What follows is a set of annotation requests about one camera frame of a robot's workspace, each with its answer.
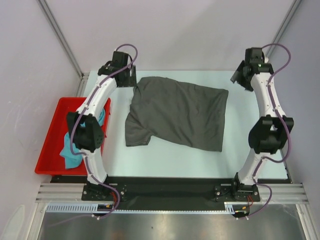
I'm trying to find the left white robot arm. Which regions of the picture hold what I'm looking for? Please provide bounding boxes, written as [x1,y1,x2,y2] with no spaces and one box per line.
[66,50,137,200]

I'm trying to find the left aluminium corner post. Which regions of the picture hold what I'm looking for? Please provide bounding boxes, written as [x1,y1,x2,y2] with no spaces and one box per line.
[36,0,89,78]

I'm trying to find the aluminium frame rail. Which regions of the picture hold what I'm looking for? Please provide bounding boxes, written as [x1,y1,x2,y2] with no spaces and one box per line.
[35,183,309,205]

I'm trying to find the dark grey t-shirt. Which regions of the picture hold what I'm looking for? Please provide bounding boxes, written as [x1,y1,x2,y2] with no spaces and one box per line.
[124,76,229,152]

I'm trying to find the red plastic bin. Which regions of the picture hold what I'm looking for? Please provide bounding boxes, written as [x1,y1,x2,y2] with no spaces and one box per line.
[34,96,112,176]

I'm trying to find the grey slotted cable duct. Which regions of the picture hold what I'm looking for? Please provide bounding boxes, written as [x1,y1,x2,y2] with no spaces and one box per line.
[46,203,245,215]

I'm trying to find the aluminium corner post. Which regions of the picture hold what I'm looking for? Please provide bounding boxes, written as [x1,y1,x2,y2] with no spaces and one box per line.
[36,0,89,78]
[265,0,304,60]

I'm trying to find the teal t-shirt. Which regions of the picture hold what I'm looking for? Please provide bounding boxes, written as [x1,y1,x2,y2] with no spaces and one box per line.
[59,107,107,170]

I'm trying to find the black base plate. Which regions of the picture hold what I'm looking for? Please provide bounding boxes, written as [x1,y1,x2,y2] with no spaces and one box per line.
[50,175,289,211]

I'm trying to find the right aluminium corner post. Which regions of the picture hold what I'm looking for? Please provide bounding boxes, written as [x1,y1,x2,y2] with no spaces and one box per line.
[265,0,304,60]

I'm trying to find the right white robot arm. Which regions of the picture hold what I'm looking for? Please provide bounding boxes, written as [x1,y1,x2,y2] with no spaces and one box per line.
[230,47,294,201]

